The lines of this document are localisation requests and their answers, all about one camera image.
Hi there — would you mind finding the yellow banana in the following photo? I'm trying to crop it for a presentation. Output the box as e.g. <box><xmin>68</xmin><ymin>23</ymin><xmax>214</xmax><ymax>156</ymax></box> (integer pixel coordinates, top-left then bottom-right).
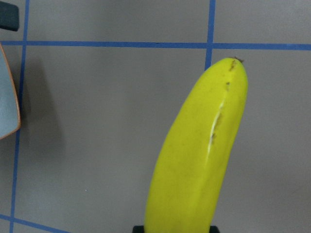
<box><xmin>144</xmin><ymin>57</ymin><xmax>248</xmax><ymax>233</ymax></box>

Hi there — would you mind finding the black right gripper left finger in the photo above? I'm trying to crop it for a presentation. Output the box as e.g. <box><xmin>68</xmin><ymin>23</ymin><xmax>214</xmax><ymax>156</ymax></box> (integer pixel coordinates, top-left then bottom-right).
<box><xmin>132</xmin><ymin>225</ymin><xmax>145</xmax><ymax>233</ymax></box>

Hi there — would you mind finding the grey square plate orange rim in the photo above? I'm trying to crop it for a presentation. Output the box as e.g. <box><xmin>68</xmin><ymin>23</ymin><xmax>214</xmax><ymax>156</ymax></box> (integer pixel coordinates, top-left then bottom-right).
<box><xmin>0</xmin><ymin>45</ymin><xmax>21</xmax><ymax>139</ymax></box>

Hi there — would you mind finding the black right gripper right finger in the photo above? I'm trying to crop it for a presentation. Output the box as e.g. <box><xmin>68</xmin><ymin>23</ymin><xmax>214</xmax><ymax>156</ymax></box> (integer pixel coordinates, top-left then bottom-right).
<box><xmin>209</xmin><ymin>226</ymin><xmax>220</xmax><ymax>233</ymax></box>

